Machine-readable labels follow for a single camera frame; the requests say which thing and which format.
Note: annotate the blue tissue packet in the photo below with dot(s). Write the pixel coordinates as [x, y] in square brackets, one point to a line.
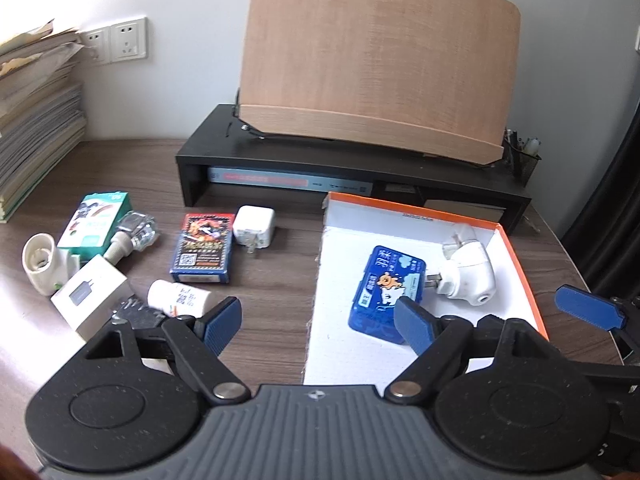
[380, 280]

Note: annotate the white charger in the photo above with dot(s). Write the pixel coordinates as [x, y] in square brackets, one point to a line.
[254, 225]

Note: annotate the small white wall socket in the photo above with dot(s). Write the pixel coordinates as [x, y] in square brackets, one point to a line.
[95, 45]

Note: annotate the black curtain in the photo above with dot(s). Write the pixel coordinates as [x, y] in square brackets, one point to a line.
[615, 200]

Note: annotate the white plug-in heater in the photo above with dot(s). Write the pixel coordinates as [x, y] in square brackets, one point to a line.
[470, 270]

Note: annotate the white cup-shaped plug-in device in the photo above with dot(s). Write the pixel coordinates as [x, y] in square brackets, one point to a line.
[40, 265]

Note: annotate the stack of papers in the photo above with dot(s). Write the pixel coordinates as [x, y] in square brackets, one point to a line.
[35, 110]

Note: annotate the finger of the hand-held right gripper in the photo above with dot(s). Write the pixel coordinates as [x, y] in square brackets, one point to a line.
[631, 347]
[590, 306]

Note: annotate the white wall switch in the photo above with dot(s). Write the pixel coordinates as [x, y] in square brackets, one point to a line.
[637, 39]

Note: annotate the large white wall socket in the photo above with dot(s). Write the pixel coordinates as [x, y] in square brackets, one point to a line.
[129, 39]

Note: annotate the white pill bottle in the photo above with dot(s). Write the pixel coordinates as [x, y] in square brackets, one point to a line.
[180, 299]

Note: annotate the green and white box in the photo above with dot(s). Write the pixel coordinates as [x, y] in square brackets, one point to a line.
[95, 220]

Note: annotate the black charger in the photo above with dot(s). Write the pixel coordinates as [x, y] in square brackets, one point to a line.
[137, 312]

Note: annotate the black mesh pen holder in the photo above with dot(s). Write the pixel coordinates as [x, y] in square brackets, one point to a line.
[525, 162]

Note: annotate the white box with orange rim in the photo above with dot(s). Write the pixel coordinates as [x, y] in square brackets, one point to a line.
[350, 310]

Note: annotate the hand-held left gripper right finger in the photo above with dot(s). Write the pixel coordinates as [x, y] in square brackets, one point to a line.
[412, 325]

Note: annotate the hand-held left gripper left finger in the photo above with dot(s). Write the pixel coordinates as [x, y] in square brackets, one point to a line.
[222, 325]

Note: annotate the white adapter box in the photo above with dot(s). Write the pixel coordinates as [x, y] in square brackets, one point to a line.
[90, 295]

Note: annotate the clear glass bottle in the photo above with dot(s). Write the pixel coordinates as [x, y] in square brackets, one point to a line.
[135, 230]

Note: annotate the playing card box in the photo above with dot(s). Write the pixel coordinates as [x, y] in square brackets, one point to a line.
[202, 247]

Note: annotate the black desk riser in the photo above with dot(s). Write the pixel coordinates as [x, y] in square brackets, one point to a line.
[210, 135]

